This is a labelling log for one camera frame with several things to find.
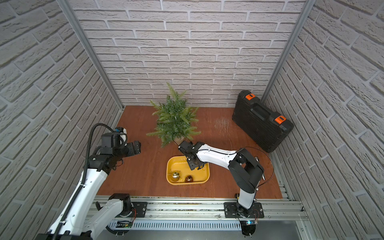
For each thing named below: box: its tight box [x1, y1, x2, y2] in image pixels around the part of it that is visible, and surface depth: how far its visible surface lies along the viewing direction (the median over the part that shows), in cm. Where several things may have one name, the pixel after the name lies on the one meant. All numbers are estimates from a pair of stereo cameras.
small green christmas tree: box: [146, 82, 202, 148], surface depth 79 cm
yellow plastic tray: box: [166, 155, 210, 185], surface depth 85 cm
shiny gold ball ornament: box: [172, 171, 180, 179], surface depth 83 cm
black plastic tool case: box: [232, 90, 295, 153], surface depth 87 cm
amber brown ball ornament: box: [185, 175, 194, 183], surface depth 83 cm
